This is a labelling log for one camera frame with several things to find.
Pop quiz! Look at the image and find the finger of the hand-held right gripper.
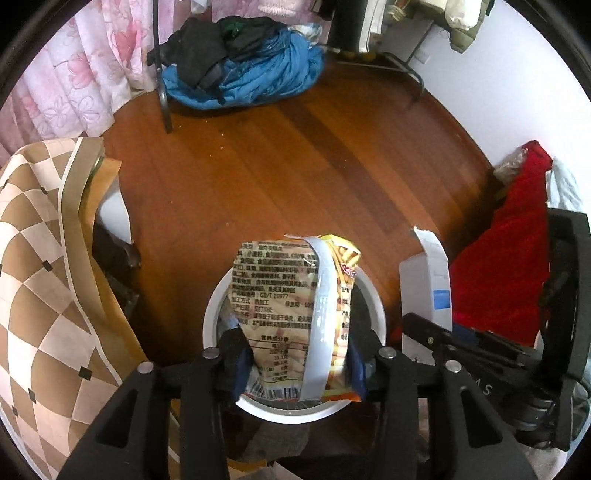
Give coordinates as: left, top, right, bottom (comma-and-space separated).
402, 312, 522, 370
452, 323, 542, 364

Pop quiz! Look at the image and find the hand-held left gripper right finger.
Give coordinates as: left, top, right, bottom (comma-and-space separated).
344, 333, 539, 480

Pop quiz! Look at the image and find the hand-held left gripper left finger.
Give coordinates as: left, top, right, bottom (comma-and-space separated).
56, 326, 254, 480

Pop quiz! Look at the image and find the white and blue carton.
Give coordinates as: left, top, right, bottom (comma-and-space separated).
398, 226, 452, 359

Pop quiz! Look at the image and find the white round bin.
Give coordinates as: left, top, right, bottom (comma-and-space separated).
202, 262, 387, 424

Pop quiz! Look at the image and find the orange printed snack packet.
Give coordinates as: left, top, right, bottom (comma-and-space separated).
229, 234, 362, 404

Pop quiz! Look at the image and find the red cloth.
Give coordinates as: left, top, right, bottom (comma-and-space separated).
449, 140, 555, 346

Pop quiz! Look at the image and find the white cloth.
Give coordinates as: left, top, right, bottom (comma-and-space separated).
546, 158, 584, 212

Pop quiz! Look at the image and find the brown checkered tablecloth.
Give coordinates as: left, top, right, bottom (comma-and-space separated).
0, 137, 154, 480

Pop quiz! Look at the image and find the blue cloth bundle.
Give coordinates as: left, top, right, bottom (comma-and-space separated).
161, 33, 325, 110

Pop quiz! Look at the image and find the row of hanging clothes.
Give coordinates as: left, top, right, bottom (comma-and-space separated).
302, 0, 498, 55

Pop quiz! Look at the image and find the black garment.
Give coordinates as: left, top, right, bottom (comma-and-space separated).
147, 15, 298, 92

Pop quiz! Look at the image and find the pink floral curtain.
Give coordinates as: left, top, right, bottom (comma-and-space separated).
0, 0, 205, 168

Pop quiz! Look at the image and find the black metal chair frame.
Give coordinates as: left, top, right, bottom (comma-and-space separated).
154, 0, 175, 135

